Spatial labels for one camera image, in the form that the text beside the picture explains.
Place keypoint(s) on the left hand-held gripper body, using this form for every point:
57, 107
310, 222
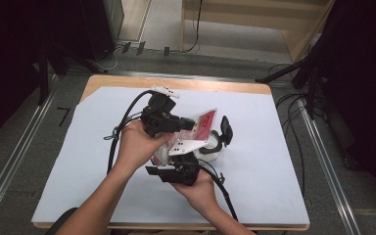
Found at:
158, 120

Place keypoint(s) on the long metal floor rail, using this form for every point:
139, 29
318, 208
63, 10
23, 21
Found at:
16, 151
326, 163

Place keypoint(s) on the black chair seat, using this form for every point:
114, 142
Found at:
58, 225

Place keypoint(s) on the black metal stand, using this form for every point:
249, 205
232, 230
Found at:
284, 69

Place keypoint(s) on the dark equipment cabinet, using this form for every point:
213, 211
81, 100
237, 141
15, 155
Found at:
98, 26

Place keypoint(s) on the dark curtain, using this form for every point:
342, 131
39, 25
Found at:
365, 81
6, 65

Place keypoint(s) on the red and white snack pouch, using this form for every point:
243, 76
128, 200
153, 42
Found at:
205, 120

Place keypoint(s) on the person's right hand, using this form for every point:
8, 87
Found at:
202, 196

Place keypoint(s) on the small black floor bracket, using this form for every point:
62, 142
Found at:
126, 47
140, 48
166, 51

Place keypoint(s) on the person's left hand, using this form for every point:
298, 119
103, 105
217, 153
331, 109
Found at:
135, 147

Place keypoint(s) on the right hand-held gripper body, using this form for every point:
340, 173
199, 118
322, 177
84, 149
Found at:
182, 171

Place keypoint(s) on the black upright stand leg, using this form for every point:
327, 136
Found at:
43, 81

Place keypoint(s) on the light wooden frame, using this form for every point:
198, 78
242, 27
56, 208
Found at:
241, 19

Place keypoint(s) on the clear jar with black lid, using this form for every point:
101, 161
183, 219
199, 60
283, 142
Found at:
226, 129

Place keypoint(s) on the white table sheet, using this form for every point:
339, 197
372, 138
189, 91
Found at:
258, 182

